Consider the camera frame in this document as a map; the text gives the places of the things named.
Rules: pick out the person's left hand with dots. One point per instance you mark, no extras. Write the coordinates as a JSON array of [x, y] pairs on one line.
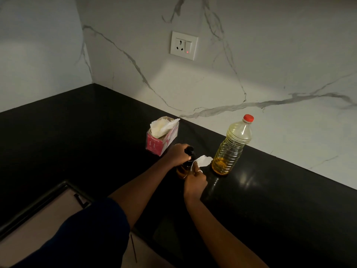
[[177, 154]]

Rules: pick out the person's right hand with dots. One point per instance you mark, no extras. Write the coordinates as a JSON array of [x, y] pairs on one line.
[[195, 184]]

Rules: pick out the small glass oil dispenser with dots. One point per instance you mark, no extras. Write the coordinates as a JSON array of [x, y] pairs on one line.
[[182, 171]]

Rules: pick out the single tissue sheet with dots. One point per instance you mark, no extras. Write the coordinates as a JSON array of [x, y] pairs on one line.
[[203, 161]]

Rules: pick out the large clear plastic oil bottle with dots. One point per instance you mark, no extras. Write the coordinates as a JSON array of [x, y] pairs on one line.
[[233, 150]]

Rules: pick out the red bottle cap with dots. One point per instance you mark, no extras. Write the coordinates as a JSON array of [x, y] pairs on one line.
[[248, 118]]

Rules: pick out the person's right forearm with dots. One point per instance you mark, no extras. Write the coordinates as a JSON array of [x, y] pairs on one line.
[[223, 237]]

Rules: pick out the person's left forearm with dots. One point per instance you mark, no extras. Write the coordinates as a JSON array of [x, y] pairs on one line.
[[139, 192]]

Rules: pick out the black countertop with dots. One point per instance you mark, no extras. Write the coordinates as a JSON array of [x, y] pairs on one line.
[[69, 131]]

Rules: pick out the beige lower cabinet front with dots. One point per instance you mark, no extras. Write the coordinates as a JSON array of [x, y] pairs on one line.
[[33, 228]]

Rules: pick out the pink tissue box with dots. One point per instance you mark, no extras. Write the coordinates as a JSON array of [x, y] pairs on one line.
[[156, 146]]

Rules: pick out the white tissues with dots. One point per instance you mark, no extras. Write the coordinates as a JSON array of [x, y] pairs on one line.
[[163, 126]]

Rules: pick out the white wall socket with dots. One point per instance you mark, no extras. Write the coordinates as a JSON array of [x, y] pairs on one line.
[[184, 46]]

